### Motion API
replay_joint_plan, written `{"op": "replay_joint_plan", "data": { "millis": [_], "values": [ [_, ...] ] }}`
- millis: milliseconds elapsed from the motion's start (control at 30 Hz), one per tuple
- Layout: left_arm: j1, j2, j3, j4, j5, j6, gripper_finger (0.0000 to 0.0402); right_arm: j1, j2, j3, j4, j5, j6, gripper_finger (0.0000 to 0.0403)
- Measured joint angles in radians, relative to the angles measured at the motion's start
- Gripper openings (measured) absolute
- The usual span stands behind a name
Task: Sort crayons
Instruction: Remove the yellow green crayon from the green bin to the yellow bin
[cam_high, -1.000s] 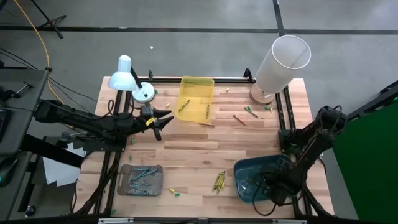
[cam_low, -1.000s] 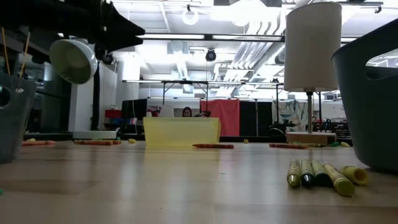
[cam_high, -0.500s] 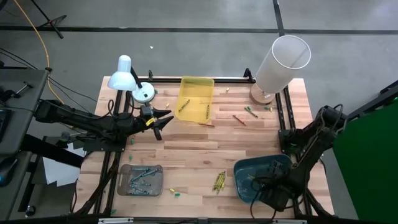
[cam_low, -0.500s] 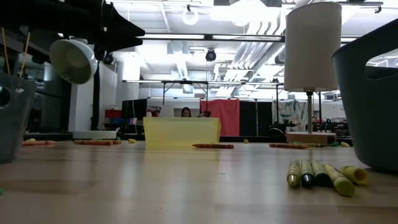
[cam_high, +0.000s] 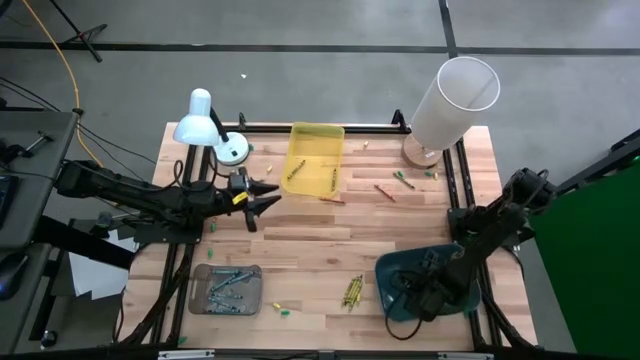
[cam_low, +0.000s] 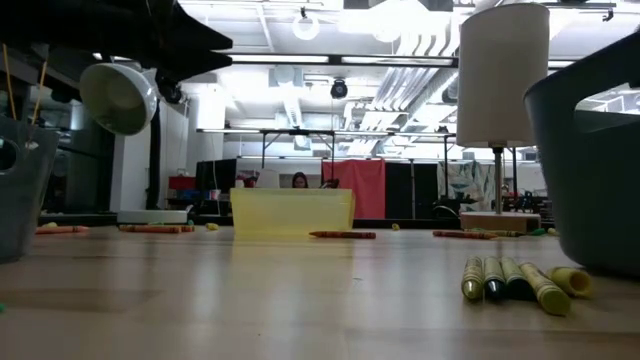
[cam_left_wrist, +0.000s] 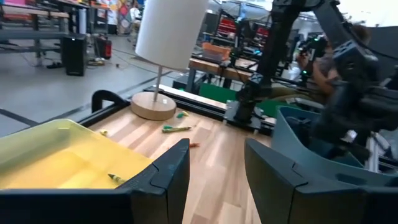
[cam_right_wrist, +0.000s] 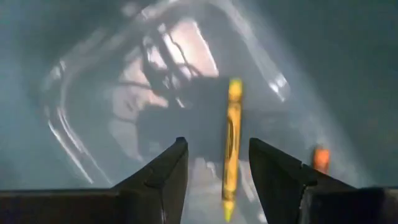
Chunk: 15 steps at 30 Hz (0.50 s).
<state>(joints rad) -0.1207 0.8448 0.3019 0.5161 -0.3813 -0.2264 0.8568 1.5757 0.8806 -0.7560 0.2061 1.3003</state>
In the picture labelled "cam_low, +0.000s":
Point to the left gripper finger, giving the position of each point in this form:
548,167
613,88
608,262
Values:
190,62
180,30

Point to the yellow translucent bin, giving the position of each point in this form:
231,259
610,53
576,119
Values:
290,212

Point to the teal plastic bin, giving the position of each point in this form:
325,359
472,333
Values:
590,200

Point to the white gooseneck desk lamp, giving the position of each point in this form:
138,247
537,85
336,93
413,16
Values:
117,100

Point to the black monitor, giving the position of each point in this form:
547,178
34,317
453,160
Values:
215,177

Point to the red storage box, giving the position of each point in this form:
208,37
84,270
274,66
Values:
182,183

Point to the person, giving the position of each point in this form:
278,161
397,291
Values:
300,181

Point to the grey translucent bin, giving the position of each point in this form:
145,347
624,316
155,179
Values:
25,210

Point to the red cloth panel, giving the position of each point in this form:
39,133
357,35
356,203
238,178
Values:
355,190

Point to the black partition panel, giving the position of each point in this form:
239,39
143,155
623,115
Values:
400,190

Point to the patterned cloth panel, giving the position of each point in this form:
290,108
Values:
462,185

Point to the table lamp white cylinder shade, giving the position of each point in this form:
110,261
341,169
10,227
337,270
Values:
500,75

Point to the black overhead frame bar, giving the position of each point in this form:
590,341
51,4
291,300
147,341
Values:
340,60

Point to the black hanging camera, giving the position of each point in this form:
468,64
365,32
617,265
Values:
339,89

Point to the long black frame rail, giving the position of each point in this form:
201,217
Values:
415,223

